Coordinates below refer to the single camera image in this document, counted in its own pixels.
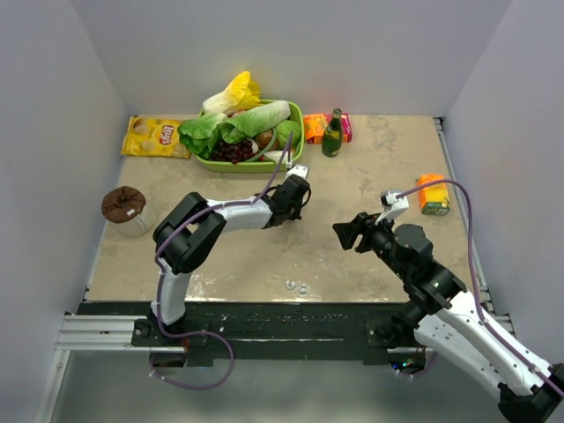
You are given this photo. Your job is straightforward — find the brown onion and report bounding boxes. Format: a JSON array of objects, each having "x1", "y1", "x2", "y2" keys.
[{"x1": 255, "y1": 130, "x2": 280, "y2": 151}]

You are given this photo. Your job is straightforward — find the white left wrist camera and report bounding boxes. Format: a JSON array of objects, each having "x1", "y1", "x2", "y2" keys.
[{"x1": 285, "y1": 164, "x2": 309, "y2": 180}]

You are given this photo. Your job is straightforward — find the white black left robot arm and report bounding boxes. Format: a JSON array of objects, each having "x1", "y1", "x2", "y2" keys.
[{"x1": 151, "y1": 174, "x2": 311, "y2": 345}]

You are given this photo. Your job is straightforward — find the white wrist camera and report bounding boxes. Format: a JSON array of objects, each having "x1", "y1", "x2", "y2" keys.
[
  {"x1": 285, "y1": 164, "x2": 309, "y2": 180},
  {"x1": 376, "y1": 189, "x2": 409, "y2": 224}
]

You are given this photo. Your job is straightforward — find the green lettuce leaf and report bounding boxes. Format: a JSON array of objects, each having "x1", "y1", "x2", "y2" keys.
[{"x1": 177, "y1": 113, "x2": 227, "y2": 160}]

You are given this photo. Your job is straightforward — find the green glass bottle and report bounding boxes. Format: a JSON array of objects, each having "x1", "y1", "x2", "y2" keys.
[{"x1": 322, "y1": 108, "x2": 343, "y2": 157}]

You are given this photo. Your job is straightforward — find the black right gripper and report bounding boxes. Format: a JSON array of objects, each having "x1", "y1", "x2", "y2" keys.
[{"x1": 332, "y1": 209, "x2": 411, "y2": 280}]

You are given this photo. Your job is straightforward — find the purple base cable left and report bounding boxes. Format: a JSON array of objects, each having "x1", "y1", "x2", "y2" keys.
[{"x1": 148, "y1": 329, "x2": 235, "y2": 391}]

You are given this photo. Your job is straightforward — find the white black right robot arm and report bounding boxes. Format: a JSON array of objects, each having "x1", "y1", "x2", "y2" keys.
[{"x1": 332, "y1": 212, "x2": 563, "y2": 422}]

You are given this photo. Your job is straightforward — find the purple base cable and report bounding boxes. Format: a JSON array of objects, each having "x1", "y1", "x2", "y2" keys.
[
  {"x1": 395, "y1": 350, "x2": 440, "y2": 379},
  {"x1": 148, "y1": 329, "x2": 235, "y2": 391}
]

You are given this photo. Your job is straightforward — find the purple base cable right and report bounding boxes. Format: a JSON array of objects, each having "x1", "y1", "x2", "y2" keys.
[{"x1": 395, "y1": 350, "x2": 440, "y2": 379}]

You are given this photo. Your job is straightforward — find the orange pink snack box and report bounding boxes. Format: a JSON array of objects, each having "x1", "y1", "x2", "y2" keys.
[{"x1": 303, "y1": 113, "x2": 353, "y2": 145}]

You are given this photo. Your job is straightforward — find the yellow napa cabbage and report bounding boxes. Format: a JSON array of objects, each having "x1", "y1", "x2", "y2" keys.
[{"x1": 203, "y1": 70, "x2": 261, "y2": 115}]

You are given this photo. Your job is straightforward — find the round green cabbage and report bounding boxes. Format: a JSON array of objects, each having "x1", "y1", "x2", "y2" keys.
[{"x1": 275, "y1": 120, "x2": 301, "y2": 149}]

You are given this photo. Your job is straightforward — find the green plastic basket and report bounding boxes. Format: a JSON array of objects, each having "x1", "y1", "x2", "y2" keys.
[{"x1": 197, "y1": 100, "x2": 305, "y2": 174}]

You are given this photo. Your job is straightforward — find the dark red grapes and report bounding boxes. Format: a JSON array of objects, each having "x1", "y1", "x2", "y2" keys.
[{"x1": 209, "y1": 140, "x2": 258, "y2": 164}]

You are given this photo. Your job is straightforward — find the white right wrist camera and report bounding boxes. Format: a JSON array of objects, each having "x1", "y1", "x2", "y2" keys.
[{"x1": 376, "y1": 189, "x2": 409, "y2": 224}]

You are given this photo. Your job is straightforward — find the orange juice carton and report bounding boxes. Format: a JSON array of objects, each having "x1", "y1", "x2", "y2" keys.
[{"x1": 416, "y1": 174, "x2": 450, "y2": 216}]

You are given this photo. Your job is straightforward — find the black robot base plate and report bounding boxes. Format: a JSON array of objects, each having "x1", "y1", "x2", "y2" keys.
[{"x1": 132, "y1": 302, "x2": 428, "y2": 373}]

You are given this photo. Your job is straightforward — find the yellow Lays chips bag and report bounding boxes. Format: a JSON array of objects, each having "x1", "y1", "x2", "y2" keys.
[{"x1": 121, "y1": 116, "x2": 190, "y2": 159}]

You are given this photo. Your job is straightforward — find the brown topped beige cup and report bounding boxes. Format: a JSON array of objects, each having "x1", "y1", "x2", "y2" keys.
[{"x1": 101, "y1": 186, "x2": 157, "y2": 237}]

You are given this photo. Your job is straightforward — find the pale romaine lettuce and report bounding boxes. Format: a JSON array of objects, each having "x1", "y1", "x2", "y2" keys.
[{"x1": 219, "y1": 100, "x2": 291, "y2": 144}]

